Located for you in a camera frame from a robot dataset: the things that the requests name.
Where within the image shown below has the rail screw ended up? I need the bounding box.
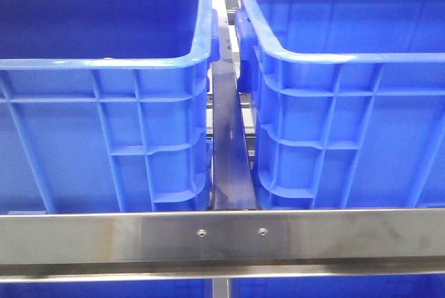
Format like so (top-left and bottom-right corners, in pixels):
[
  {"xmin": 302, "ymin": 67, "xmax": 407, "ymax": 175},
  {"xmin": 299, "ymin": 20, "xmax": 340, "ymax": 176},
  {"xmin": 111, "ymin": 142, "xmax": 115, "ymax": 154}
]
[
  {"xmin": 197, "ymin": 229, "xmax": 207, "ymax": 238},
  {"xmin": 258, "ymin": 227, "xmax": 268, "ymax": 236}
]

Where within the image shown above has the blue plastic crate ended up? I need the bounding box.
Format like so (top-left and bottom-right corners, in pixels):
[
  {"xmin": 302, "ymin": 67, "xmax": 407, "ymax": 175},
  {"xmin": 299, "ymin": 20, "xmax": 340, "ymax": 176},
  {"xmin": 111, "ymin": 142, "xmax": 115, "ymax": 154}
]
[
  {"xmin": 236, "ymin": 0, "xmax": 444, "ymax": 209},
  {"xmin": 1, "ymin": 0, "xmax": 219, "ymax": 215}
]

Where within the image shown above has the left blue plastic crate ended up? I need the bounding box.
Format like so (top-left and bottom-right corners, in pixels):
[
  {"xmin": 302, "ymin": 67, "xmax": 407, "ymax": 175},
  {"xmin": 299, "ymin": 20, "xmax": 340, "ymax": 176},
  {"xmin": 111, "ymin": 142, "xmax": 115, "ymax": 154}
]
[{"xmin": 1, "ymin": 0, "xmax": 219, "ymax": 215}]

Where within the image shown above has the steel front rack rail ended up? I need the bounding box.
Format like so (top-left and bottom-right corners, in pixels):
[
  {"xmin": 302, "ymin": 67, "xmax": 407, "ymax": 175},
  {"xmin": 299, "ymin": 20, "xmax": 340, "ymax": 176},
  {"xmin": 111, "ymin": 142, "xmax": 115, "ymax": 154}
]
[{"xmin": 1, "ymin": 208, "xmax": 444, "ymax": 283}]

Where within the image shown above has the lower left blue crate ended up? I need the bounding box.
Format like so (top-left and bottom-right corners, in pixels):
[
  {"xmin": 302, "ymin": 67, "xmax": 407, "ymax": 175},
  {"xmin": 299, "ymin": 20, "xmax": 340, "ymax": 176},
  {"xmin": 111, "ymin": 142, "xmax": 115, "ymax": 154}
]
[{"xmin": 1, "ymin": 279, "xmax": 212, "ymax": 297}]

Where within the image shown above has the steel centre divider bar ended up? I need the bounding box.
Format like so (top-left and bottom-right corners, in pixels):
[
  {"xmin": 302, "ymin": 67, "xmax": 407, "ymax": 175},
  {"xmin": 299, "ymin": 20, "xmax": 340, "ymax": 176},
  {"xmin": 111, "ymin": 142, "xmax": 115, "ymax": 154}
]
[{"xmin": 212, "ymin": 0, "xmax": 257, "ymax": 210}]

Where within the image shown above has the right rail screw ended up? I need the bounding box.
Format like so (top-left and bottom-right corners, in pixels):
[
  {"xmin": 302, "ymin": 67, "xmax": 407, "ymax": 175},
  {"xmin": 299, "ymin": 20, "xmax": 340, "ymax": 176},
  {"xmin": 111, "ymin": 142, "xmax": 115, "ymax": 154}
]
[{"xmin": 258, "ymin": 227, "xmax": 268, "ymax": 236}]

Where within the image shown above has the steel vertical rack post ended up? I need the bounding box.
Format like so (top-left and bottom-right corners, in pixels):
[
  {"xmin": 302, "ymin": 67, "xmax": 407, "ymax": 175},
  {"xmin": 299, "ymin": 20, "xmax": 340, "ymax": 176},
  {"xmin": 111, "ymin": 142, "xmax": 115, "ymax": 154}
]
[{"xmin": 212, "ymin": 278, "xmax": 232, "ymax": 298}]

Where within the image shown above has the right blue plastic crate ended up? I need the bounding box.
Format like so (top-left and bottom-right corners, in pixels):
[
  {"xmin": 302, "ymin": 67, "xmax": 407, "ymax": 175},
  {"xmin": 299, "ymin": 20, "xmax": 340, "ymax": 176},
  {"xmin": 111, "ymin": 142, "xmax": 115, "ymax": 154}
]
[{"xmin": 236, "ymin": 0, "xmax": 444, "ymax": 209}]

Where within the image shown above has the left rail screw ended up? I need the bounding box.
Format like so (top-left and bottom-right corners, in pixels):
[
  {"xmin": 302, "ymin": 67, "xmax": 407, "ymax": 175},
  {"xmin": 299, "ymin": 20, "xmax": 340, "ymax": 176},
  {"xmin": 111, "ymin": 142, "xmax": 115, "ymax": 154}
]
[{"xmin": 197, "ymin": 229, "xmax": 207, "ymax": 238}]

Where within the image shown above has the lower right blue crate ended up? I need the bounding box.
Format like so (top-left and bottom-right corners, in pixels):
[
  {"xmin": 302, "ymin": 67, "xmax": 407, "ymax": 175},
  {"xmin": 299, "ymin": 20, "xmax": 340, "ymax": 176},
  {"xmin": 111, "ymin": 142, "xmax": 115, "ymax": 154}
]
[{"xmin": 232, "ymin": 274, "xmax": 444, "ymax": 297}]

